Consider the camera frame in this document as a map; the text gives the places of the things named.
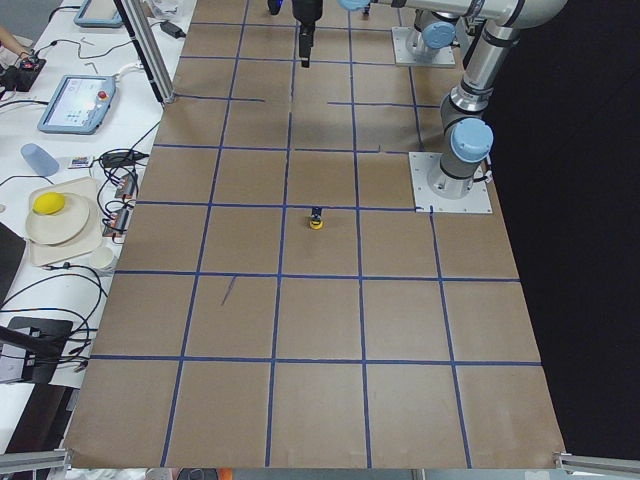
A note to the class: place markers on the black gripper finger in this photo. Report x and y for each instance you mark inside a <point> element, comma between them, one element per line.
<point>305,45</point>

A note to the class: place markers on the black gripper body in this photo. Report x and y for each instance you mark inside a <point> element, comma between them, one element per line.
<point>305,11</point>

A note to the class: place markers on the yellow push button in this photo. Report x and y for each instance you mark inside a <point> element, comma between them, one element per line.
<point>315,219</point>

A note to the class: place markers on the black power adapter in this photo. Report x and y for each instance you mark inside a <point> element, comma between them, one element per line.
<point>172,30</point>

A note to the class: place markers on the far blue teach pendant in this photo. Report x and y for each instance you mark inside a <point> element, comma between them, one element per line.
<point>98,14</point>

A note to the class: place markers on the blue teach pendant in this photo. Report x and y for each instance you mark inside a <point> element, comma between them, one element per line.
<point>79,104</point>
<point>98,14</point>

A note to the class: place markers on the near blue teach pendant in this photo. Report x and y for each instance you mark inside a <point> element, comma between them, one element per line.
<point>79,104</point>

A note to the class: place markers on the brown paper table cover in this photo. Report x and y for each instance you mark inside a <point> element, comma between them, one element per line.
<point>234,335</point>

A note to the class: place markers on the blue plastic cup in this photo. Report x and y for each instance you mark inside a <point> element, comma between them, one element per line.
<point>40,161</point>

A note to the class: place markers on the white paper cup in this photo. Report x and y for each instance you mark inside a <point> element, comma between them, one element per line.
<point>103,260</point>

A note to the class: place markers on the beige tray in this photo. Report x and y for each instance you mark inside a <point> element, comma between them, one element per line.
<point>87,240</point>

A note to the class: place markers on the yellow lemon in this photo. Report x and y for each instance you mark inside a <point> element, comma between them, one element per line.
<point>49,203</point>

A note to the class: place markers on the beige round plate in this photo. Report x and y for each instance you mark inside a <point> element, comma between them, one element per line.
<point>60,227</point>

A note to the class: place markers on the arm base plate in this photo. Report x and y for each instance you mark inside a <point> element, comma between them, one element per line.
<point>410,50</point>
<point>436,192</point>

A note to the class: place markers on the aluminium frame post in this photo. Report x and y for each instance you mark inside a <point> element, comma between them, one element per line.
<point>140,33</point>

